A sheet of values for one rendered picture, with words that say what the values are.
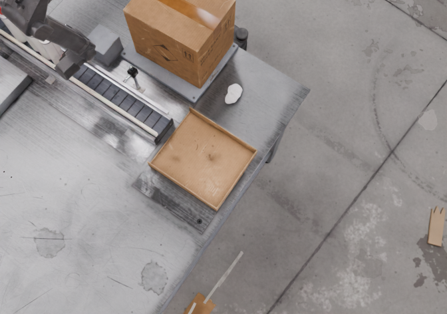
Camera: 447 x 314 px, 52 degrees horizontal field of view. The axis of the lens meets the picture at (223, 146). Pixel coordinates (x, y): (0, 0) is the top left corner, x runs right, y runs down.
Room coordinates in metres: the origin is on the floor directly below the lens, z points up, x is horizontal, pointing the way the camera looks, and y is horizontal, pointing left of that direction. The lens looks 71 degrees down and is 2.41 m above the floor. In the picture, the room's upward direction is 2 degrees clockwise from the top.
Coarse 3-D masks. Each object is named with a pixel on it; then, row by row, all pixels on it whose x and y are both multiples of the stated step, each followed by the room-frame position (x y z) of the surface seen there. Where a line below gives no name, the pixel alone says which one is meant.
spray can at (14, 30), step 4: (0, 8) 0.93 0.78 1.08; (0, 12) 0.92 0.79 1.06; (0, 16) 0.92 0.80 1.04; (4, 16) 0.92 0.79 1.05; (4, 20) 0.92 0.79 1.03; (8, 20) 0.92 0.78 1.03; (8, 24) 0.92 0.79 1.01; (12, 24) 0.92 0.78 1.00; (8, 28) 0.92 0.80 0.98; (12, 28) 0.92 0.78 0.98; (16, 28) 0.92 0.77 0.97; (12, 32) 0.92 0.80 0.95; (16, 32) 0.92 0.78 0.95; (20, 32) 0.92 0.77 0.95; (16, 36) 0.92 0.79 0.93; (20, 36) 0.92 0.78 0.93; (20, 40) 0.92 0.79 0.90; (24, 40) 0.92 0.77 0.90
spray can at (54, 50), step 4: (44, 44) 0.82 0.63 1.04; (48, 44) 0.82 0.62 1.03; (52, 44) 0.83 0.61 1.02; (56, 44) 0.84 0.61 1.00; (44, 48) 0.83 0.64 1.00; (48, 48) 0.82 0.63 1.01; (52, 48) 0.83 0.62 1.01; (56, 48) 0.84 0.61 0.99; (60, 48) 0.85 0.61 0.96; (48, 52) 0.82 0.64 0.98; (52, 52) 0.82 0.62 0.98; (56, 52) 0.83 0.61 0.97; (60, 52) 0.84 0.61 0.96; (52, 56) 0.82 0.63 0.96; (56, 56) 0.82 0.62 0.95; (60, 56) 0.83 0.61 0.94; (52, 60) 0.83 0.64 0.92; (56, 60) 0.82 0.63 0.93; (56, 64) 0.82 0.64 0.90
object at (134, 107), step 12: (0, 24) 1.00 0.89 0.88; (12, 36) 0.94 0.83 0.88; (84, 72) 0.81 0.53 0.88; (96, 84) 0.75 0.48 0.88; (108, 84) 0.76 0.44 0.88; (108, 96) 0.71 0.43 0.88; (120, 96) 0.71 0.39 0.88; (132, 96) 0.71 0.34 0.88; (132, 108) 0.66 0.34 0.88; (144, 108) 0.66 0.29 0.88; (144, 120) 0.62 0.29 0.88; (156, 120) 0.62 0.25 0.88; (168, 120) 0.62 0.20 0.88
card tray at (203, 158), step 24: (192, 120) 0.64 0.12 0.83; (168, 144) 0.55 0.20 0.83; (192, 144) 0.55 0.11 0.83; (216, 144) 0.55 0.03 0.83; (240, 144) 0.56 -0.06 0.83; (168, 168) 0.45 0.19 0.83; (192, 168) 0.46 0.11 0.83; (216, 168) 0.46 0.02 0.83; (240, 168) 0.47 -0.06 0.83; (192, 192) 0.36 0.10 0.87; (216, 192) 0.37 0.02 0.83
